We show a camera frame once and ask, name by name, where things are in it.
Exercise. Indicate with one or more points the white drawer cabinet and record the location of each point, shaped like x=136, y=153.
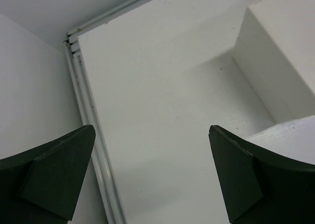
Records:
x=275, y=49

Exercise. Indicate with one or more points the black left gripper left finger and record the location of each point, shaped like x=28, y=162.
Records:
x=42, y=185

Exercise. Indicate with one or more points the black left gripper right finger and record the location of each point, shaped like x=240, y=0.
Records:
x=259, y=186

